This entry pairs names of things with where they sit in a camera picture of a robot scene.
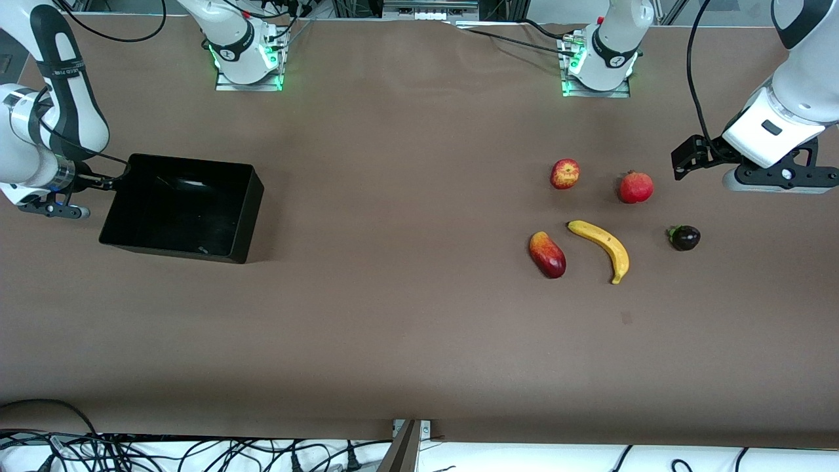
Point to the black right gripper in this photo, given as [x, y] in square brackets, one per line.
[84, 179]

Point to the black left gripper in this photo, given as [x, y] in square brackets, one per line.
[709, 150]

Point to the black plastic box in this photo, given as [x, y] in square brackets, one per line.
[190, 210]

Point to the yellow banana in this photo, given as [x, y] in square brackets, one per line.
[606, 246]

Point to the red yellow apple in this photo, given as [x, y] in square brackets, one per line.
[565, 174]

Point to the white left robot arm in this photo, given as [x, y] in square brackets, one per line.
[809, 78]

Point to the red pomegranate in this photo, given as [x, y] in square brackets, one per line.
[636, 188]

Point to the dark purple mangosteen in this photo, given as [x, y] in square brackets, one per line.
[685, 238]

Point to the red yellow mango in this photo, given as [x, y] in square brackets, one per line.
[548, 255]

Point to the white power strip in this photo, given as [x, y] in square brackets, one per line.
[429, 13]

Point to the brown table cover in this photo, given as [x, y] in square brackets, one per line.
[393, 328]

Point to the grey metal beam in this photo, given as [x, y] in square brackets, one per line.
[401, 452]

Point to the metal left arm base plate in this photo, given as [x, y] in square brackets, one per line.
[593, 94]

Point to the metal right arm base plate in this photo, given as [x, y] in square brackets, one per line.
[249, 86]

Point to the silver metal bracket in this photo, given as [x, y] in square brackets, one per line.
[425, 429]

